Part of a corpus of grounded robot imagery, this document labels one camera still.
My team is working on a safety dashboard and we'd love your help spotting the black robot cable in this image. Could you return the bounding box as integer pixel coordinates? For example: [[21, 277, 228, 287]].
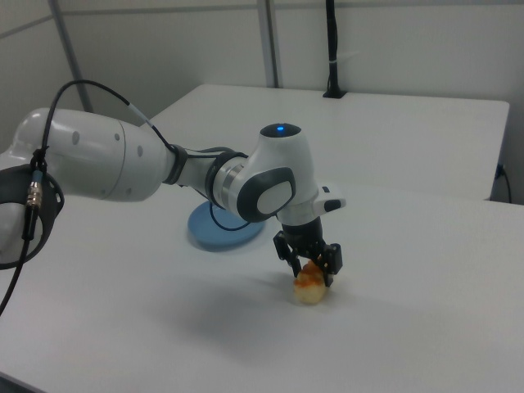
[[0, 79, 251, 319]]

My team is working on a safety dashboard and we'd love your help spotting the black pole with base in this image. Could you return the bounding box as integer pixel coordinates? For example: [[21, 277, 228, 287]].
[[323, 0, 348, 100]]

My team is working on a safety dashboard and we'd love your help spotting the white table with side panel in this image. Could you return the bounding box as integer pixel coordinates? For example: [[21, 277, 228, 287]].
[[138, 84, 511, 202]]

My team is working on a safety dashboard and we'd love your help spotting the grey partition post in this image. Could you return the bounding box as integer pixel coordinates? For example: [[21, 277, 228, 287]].
[[46, 0, 93, 112], [257, 0, 284, 88]]

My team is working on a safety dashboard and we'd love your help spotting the black cable at table end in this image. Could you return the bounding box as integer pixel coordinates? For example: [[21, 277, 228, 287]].
[[496, 162, 513, 205]]

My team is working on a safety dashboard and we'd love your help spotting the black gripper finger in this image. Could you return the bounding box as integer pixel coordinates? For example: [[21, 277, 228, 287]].
[[318, 242, 343, 290], [273, 236, 303, 276]]

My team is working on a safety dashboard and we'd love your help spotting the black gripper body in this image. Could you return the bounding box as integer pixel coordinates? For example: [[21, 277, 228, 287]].
[[273, 215, 331, 260]]

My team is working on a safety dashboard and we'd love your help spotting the blue oval plate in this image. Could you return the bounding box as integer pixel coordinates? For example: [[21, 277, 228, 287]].
[[187, 201, 265, 252]]

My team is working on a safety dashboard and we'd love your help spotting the bread with orange topping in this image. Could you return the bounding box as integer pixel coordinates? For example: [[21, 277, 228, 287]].
[[293, 260, 328, 306]]

